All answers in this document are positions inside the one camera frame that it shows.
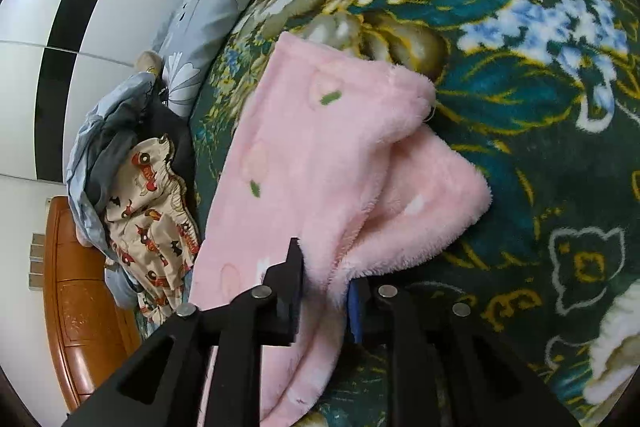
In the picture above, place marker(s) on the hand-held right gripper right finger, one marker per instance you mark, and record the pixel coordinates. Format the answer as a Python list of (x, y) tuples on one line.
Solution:
[(356, 312)]

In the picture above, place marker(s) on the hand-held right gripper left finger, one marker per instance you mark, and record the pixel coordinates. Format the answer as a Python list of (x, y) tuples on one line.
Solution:
[(285, 292)]

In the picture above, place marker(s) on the pink fleece floral garment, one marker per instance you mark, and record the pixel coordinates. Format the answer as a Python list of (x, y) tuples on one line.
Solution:
[(300, 167)]

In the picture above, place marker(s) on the cream cartoon car print cloth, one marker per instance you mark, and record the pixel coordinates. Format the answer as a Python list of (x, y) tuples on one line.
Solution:
[(150, 227)]

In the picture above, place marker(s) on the carved wooden headboard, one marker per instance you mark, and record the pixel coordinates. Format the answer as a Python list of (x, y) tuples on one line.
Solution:
[(85, 317)]

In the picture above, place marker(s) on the pink pillow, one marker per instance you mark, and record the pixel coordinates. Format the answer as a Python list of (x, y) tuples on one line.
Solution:
[(148, 61)]

